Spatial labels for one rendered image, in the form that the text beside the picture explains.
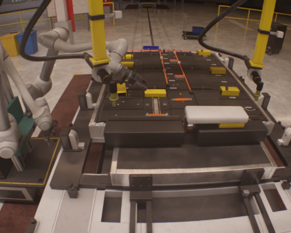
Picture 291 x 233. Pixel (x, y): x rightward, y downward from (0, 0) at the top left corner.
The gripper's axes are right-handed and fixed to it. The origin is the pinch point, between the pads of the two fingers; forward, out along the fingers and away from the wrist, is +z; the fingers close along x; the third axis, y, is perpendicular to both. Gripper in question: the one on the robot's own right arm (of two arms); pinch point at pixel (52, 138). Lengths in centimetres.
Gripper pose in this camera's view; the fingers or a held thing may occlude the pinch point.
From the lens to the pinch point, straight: 183.0
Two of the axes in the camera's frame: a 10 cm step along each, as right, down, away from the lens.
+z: 0.0, 8.2, 5.7
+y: -10.0, 0.4, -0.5
